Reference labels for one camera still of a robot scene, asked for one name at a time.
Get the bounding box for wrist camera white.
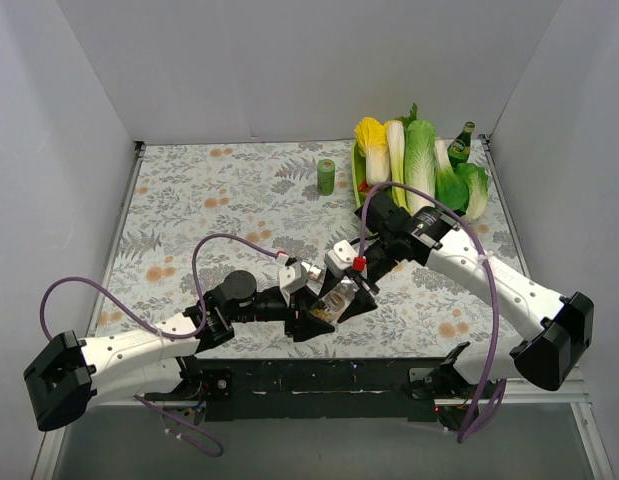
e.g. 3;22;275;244
278;262;308;306
325;240;366;278

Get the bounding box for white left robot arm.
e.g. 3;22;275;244
23;264;335;432

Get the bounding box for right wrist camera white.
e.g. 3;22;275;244
325;240;366;278

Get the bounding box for floral tablecloth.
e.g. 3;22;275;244
88;139;550;360

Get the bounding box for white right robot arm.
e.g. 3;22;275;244
316;192;594;391

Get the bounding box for green cylindrical container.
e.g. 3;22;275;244
317;159;336;196

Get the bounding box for large green napa cabbage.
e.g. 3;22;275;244
404;119;436;197

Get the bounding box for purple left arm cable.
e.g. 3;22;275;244
40;233;290;457

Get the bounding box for bok choy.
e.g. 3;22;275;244
434;140;469;211

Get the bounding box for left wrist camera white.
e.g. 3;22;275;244
278;262;308;306

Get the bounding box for green plastic basin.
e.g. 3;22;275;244
351;142;370;207

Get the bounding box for clear pill bottle gold capsules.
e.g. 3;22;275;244
310;279;358;323

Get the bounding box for yellow napa cabbage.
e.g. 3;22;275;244
354;117;391;186

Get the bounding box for white green leek stalk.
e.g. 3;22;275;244
385;120;408;209

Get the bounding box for green Perrier glass bottle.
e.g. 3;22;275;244
447;121;475;169

